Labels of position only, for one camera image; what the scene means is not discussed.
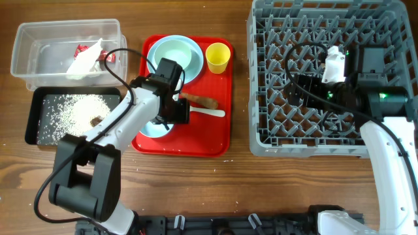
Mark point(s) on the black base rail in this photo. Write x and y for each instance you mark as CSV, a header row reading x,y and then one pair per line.
x,y
293,223

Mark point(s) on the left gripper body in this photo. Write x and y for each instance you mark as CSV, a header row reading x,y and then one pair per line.
x,y
177,112

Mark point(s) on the white plastic spoon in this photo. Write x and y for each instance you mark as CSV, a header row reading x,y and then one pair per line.
x,y
216,113

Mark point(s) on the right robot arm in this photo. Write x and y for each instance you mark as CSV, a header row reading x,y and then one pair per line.
x,y
353,81

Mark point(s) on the brown carrot piece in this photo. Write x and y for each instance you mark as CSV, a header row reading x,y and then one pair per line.
x,y
206,102

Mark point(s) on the red wrapper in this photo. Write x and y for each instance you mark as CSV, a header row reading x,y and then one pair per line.
x,y
104,56
80,48

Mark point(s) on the dark brown food lump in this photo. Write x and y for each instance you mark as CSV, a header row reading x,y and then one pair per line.
x,y
95,121

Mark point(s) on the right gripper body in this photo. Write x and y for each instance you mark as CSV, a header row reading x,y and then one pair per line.
x,y
330,91

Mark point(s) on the green bowl with rice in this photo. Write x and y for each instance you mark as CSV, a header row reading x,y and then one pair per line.
x,y
174,50

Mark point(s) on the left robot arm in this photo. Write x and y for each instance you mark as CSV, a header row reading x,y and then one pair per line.
x,y
86,177

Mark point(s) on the light blue plate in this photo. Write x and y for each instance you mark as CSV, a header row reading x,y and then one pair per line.
x,y
197,60

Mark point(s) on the red serving tray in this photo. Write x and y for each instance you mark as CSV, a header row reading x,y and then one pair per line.
x,y
204,135

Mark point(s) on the yellow plastic cup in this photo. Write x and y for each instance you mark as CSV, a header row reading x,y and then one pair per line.
x,y
217,57

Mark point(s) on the light blue bowl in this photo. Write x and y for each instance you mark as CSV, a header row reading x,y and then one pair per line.
x,y
151,130

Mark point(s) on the grey dishwasher rack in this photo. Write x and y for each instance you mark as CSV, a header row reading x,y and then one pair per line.
x,y
286,37

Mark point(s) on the clear plastic waste bin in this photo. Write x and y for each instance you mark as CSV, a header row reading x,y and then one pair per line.
x,y
43,51

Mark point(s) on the black food waste tray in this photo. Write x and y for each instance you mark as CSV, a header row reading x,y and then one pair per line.
x,y
32,135

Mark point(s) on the white rice pile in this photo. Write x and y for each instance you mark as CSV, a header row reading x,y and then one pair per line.
x,y
71,114

